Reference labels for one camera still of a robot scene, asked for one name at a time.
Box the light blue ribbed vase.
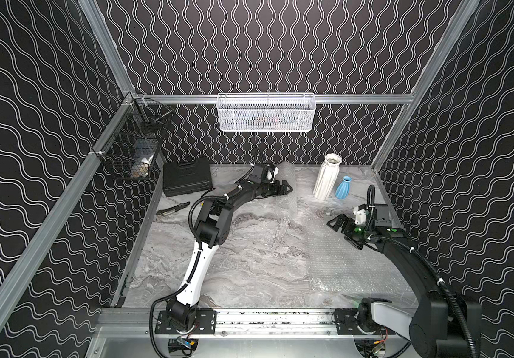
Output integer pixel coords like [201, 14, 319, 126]
[335, 175, 352, 200]

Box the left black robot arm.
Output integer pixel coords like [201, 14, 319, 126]
[151, 180, 293, 334]

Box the black plastic tool case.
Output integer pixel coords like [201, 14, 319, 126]
[162, 157, 213, 197]

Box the black wire basket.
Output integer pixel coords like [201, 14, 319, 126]
[97, 95, 177, 181]

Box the bubble wrap roll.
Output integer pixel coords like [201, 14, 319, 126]
[275, 162, 297, 219]

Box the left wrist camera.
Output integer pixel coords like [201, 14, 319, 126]
[248, 163, 279, 184]

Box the wrapped item in black basket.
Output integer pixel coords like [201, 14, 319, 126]
[130, 137, 158, 179]

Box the black utility knife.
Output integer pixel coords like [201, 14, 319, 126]
[156, 201, 190, 216]

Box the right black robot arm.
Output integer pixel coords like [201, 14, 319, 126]
[327, 214, 482, 357]

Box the white ribbed vase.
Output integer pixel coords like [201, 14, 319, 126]
[313, 153, 342, 201]

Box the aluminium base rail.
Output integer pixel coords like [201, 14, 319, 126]
[97, 307, 457, 339]

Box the white mesh basket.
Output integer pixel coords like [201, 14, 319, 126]
[216, 92, 317, 132]

